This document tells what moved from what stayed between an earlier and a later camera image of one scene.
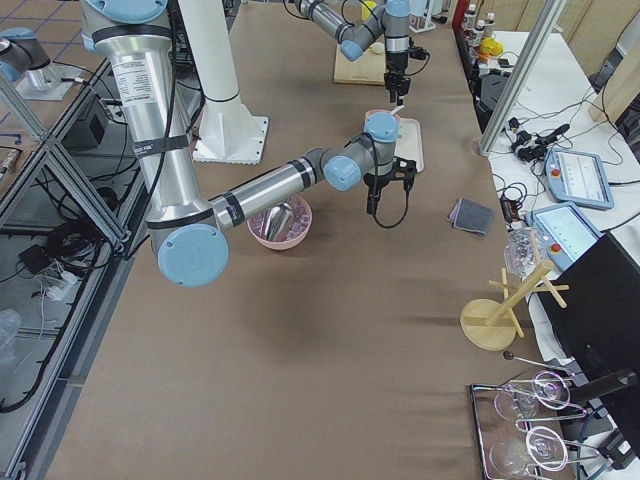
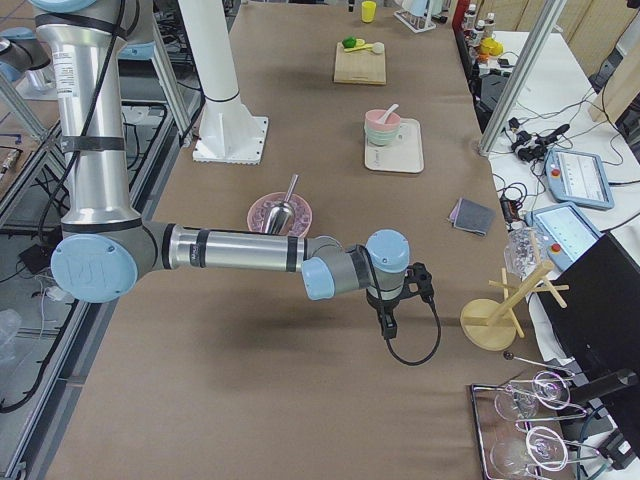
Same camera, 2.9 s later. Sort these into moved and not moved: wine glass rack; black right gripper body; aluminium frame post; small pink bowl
Moved: black right gripper body
Not moved: aluminium frame post; wine glass rack; small pink bowl
